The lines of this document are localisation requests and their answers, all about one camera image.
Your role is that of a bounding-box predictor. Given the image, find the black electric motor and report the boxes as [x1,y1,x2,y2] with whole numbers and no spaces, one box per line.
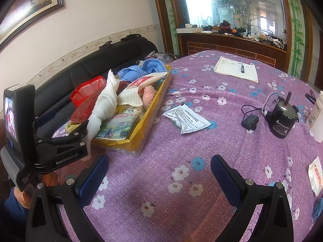
[262,91,299,139]

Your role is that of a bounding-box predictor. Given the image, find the pile of assorted clutter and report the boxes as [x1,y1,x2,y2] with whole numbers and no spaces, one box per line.
[177,20,287,49]

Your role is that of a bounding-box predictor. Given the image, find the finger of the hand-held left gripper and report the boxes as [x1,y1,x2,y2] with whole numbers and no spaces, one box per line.
[34,108,58,138]
[50,122,90,143]

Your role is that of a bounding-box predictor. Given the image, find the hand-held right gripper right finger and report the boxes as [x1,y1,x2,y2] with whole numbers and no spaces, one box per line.
[211,154,296,242]

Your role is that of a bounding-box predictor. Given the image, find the white plastic jar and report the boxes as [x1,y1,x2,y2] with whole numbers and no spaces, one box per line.
[306,90,323,143]

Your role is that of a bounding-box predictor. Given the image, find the pink plush toy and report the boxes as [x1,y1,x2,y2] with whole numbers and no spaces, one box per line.
[143,85,156,107]

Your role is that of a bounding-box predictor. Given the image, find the etched wall mirror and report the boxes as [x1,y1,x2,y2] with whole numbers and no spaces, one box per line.
[180,0,289,43]

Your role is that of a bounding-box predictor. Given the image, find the clear plastic bag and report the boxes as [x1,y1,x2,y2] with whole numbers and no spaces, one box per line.
[136,52,177,63]

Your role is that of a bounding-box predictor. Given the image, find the person's left forearm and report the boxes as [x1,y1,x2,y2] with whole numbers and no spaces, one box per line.
[0,189,28,242]

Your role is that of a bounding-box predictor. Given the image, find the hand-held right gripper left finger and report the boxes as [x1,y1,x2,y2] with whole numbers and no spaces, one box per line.
[25,154,109,242]

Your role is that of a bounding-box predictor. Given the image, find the white sachet red print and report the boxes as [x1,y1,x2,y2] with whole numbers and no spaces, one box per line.
[307,156,323,197]

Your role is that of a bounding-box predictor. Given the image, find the wooden brick pattern cabinet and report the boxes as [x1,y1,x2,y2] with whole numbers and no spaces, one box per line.
[177,28,288,68]

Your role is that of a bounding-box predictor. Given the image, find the red plastic bag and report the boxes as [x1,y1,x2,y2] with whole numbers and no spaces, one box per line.
[69,76,107,124]

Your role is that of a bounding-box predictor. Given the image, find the white grey text packet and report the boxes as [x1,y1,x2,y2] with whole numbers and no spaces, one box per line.
[162,104,212,135]

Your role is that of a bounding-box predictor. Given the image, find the landscape print packet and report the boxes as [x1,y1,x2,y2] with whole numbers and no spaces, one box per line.
[94,112,142,142]

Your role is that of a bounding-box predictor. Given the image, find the framed painting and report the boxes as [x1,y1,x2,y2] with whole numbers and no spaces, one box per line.
[0,0,65,48]

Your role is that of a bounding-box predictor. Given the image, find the lemon print tissue pack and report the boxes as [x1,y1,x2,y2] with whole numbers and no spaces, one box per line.
[115,104,143,118]

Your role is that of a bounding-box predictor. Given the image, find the black sofa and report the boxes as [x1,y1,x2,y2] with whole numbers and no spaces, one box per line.
[33,34,159,121]

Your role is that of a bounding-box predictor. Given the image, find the blue towel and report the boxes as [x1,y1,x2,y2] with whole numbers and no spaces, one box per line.
[116,58,167,82]

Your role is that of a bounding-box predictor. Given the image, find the yellow cardboard box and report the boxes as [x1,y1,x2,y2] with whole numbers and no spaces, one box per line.
[52,65,173,157]

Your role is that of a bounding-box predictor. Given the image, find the small blue cloth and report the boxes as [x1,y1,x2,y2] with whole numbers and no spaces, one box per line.
[313,199,323,223]

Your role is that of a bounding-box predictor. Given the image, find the striped white red label packet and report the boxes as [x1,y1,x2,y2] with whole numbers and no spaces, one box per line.
[116,73,168,106]

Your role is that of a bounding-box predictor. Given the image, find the white notebook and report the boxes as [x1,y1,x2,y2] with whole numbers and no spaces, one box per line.
[213,56,259,83]

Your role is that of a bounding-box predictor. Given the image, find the person's left hand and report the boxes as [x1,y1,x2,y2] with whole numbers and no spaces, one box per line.
[14,173,60,209]

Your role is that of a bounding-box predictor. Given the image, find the purple floral tablecloth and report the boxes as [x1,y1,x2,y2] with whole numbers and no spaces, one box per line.
[52,50,323,242]

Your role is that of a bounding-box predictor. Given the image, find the white towel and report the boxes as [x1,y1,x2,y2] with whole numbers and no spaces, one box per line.
[86,70,119,154]

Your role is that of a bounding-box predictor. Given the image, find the black power adapter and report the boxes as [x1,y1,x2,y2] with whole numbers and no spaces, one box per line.
[241,103,268,134]

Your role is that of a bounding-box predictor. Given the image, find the bamboo print panel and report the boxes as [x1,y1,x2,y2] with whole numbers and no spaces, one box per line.
[161,0,178,56]
[284,0,307,80]

